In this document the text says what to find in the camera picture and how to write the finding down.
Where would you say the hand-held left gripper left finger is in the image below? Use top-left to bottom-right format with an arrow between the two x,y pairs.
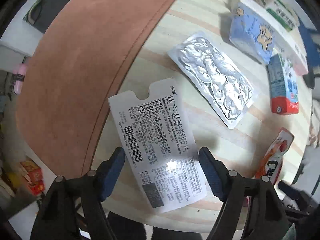
30,147 -> 125,240

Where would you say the blue red milk carton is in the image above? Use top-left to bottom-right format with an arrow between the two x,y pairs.
267,53 -> 300,115

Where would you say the red packet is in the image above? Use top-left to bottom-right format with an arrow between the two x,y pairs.
29,182 -> 44,196
20,160 -> 42,184

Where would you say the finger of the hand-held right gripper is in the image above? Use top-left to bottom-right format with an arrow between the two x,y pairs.
278,180 -> 313,221

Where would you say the brown suede mat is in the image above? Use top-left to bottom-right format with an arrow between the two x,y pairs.
16,0 -> 196,180

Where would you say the long white box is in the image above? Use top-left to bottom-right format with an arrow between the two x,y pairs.
239,0 -> 308,75

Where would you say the white green medicine box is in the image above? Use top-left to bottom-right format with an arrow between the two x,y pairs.
265,0 -> 300,32

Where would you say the silver foil blister pack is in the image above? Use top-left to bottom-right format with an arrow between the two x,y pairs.
167,31 -> 258,130

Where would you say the blue star print carton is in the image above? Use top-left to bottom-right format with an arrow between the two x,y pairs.
229,1 -> 275,65

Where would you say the dark blue cloth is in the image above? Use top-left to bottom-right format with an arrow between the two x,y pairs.
299,21 -> 320,64

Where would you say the dark grey bag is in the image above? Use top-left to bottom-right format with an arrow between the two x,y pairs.
23,0 -> 84,33

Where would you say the white printed medicine card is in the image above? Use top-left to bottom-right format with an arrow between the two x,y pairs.
108,78 -> 208,214

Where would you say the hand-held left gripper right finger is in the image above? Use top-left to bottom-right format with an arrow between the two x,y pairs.
199,147 -> 290,240

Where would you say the white shelf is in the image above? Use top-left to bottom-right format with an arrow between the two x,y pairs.
0,17 -> 42,57

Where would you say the orange red white box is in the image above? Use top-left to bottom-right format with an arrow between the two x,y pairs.
255,127 -> 295,185

